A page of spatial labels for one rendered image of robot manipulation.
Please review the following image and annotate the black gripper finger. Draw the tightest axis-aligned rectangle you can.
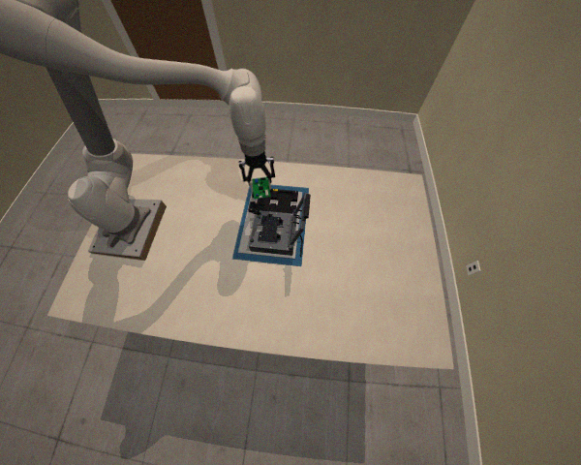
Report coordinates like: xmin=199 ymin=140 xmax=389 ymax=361
xmin=238 ymin=161 xmax=255 ymax=192
xmin=259 ymin=156 xmax=275 ymax=190

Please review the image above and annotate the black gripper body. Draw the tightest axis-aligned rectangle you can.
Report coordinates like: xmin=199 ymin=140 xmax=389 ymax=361
xmin=244 ymin=151 xmax=267 ymax=169

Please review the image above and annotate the green circuit board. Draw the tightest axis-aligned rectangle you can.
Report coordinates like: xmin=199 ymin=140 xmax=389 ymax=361
xmin=252 ymin=177 xmax=271 ymax=199

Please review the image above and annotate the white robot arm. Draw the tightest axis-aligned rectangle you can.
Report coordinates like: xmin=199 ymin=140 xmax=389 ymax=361
xmin=0 ymin=0 xmax=265 ymax=248

